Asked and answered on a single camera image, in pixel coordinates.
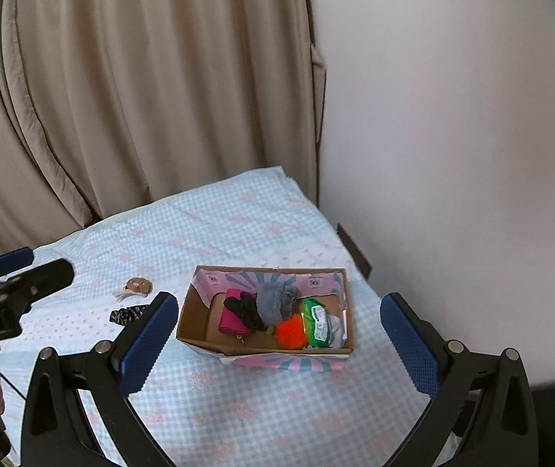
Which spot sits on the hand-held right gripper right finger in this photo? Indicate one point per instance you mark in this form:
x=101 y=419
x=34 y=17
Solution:
x=409 y=345

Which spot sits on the black patterned hair scrunchie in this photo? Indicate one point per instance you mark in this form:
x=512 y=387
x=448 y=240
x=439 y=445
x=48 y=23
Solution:
x=129 y=314

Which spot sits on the green tissue packet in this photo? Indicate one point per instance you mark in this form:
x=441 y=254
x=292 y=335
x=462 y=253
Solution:
x=317 y=323

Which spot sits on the grey fuzzy scrunchie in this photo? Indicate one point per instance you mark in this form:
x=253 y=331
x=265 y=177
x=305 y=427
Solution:
x=277 y=304

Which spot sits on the plain black scrunchie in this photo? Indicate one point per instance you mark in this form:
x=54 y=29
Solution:
x=246 y=311

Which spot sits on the patterned cardboard box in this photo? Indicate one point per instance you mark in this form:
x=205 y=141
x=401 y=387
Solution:
x=209 y=321

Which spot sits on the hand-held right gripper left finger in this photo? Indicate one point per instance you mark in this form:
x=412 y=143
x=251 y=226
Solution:
x=148 y=345

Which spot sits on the orange fluffy pompom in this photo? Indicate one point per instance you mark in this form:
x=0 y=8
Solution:
x=289 y=333

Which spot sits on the brown small toy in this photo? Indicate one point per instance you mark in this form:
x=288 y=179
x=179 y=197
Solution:
x=139 y=286

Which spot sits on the blue checked bed sheet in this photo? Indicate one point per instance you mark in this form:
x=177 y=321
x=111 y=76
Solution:
x=258 y=413

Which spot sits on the pink pouch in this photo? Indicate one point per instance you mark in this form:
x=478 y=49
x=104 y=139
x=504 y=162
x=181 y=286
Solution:
x=231 y=323

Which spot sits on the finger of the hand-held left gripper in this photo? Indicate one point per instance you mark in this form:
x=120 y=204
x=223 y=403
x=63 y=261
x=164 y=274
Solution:
x=46 y=275
x=12 y=260

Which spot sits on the beige curtain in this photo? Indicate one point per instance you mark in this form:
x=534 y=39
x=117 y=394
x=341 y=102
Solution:
x=136 y=82

